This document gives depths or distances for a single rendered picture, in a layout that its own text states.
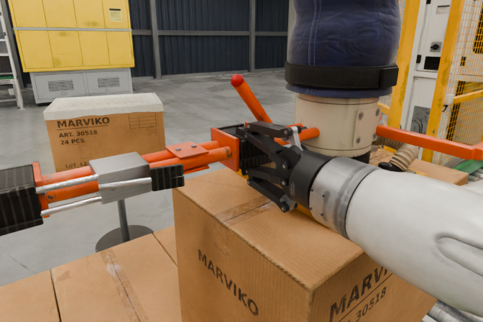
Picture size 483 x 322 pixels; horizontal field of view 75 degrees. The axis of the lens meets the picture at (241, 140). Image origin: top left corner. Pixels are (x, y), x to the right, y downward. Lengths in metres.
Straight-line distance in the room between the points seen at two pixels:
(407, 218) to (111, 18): 7.73
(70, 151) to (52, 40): 5.89
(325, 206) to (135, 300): 0.95
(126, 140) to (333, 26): 1.51
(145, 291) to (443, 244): 1.06
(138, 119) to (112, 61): 6.03
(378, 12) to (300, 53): 0.15
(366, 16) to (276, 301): 0.49
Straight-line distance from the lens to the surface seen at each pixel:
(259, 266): 0.53
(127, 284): 1.29
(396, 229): 0.32
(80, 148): 1.93
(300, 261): 0.50
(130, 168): 0.45
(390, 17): 0.65
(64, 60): 7.75
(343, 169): 0.38
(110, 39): 7.86
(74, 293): 1.33
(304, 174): 0.40
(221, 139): 0.54
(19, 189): 0.43
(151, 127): 1.90
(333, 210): 0.37
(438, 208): 0.32
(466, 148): 0.64
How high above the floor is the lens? 1.38
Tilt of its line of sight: 18 degrees down
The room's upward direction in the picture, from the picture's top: straight up
